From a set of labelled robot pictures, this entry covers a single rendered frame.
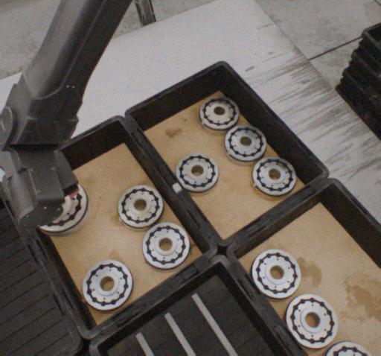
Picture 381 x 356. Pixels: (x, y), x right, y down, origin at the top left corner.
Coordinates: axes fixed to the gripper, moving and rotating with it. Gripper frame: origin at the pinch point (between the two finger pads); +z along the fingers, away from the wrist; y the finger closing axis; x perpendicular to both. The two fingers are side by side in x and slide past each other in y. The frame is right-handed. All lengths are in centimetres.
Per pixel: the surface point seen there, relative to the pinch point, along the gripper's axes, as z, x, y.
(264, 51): 38, 32, 77
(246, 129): 20, 3, 46
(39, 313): 21.6, -9.6, -15.0
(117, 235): 22.2, -3.4, 6.3
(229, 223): 22.4, -14.5, 29.3
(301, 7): 112, 94, 167
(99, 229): 22.2, 0.2, 3.6
